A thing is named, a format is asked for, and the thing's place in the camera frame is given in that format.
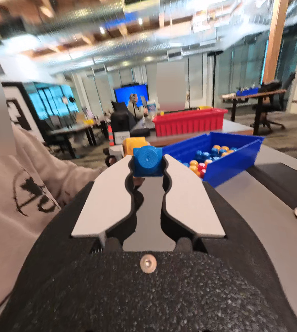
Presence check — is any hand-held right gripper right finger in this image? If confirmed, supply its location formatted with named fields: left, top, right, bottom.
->
left=161, top=154, right=227, bottom=240

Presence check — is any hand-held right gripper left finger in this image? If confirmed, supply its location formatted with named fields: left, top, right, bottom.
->
left=71, top=155, right=137, bottom=247

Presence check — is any yellow toy block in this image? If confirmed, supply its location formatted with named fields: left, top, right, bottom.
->
left=122, top=137, right=151, bottom=157

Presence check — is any blue single-stud toy block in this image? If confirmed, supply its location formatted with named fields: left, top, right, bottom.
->
left=132, top=145, right=164, bottom=178

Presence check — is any pile of colourful toy blocks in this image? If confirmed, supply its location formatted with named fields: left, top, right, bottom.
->
left=182, top=145, right=238, bottom=178

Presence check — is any person's left forearm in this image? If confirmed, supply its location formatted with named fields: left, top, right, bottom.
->
left=42, top=153, right=109, bottom=208

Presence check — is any red ribbed plastic bin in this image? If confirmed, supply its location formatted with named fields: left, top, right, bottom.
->
left=152, top=108, right=228, bottom=137

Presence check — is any wooden pillar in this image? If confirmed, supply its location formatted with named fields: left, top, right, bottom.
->
left=263, top=0, right=289, bottom=83

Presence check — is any blue lit wall screen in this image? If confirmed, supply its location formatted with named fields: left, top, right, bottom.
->
left=113, top=83, right=149, bottom=107

